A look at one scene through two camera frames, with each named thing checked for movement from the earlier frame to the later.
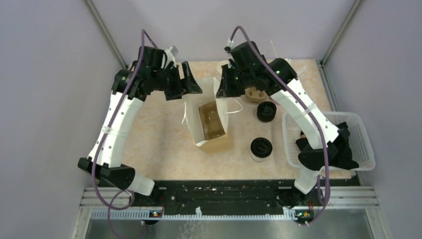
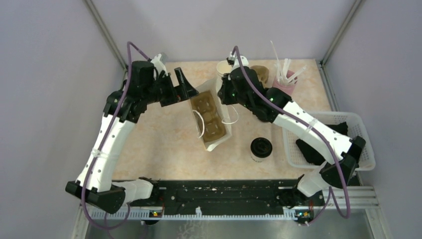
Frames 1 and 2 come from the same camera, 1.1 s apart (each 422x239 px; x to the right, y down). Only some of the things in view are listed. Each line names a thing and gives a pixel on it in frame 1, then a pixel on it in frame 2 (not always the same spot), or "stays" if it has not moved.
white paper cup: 259,159 stays
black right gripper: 224,90 → 222,93
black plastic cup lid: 261,147 stays
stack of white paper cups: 219,68 stays
